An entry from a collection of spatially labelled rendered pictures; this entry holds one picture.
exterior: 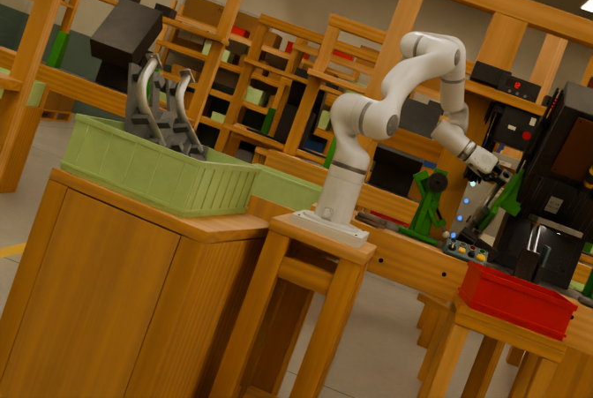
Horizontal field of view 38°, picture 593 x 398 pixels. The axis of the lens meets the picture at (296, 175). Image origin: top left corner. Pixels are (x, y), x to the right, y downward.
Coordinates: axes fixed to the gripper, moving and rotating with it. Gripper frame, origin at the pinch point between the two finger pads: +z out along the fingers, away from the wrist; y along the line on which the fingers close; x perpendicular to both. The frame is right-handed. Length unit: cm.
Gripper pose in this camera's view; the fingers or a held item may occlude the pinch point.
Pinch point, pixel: (501, 178)
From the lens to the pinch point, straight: 338.7
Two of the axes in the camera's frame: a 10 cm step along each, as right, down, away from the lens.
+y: 5.0, -5.9, 6.3
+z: 7.8, 6.2, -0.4
